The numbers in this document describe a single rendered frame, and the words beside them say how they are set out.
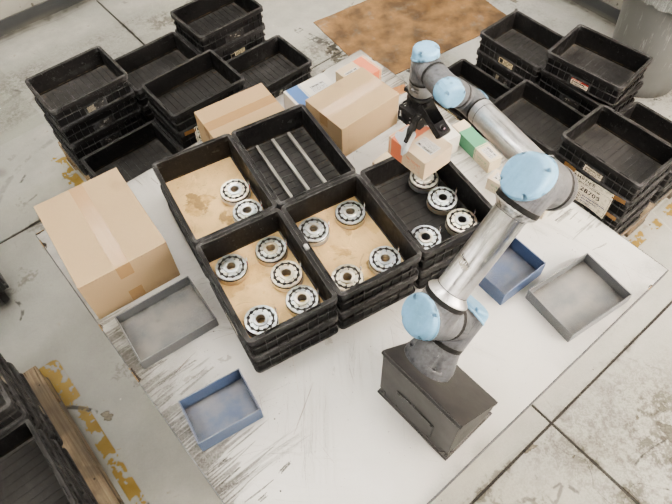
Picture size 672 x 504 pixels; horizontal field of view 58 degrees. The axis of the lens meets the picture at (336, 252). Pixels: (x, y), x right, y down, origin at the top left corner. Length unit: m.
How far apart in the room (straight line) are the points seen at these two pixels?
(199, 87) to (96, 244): 1.30
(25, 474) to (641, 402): 2.39
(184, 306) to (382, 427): 0.77
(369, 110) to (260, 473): 1.36
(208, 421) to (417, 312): 0.75
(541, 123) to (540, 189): 1.79
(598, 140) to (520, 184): 1.62
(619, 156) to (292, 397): 1.82
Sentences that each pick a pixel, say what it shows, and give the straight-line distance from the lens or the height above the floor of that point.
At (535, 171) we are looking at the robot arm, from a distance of 1.41.
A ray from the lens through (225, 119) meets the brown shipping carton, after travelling 2.41.
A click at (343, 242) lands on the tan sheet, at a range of 2.02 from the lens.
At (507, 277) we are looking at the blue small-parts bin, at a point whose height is 0.70.
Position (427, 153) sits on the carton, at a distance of 1.89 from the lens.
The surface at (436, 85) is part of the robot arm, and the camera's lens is 1.66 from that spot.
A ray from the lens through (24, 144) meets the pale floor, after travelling 3.95.
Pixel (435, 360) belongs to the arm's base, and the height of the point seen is 0.97.
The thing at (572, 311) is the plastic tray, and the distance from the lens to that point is 2.15.
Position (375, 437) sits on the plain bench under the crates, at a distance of 1.86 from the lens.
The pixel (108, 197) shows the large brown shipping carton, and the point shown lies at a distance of 2.21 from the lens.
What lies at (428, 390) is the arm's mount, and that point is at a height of 0.98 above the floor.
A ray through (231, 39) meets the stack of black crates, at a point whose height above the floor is 0.50.
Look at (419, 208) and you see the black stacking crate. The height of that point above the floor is 0.83.
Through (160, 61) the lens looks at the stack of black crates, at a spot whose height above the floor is 0.38.
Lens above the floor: 2.48
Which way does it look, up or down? 56 degrees down
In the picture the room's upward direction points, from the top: 2 degrees counter-clockwise
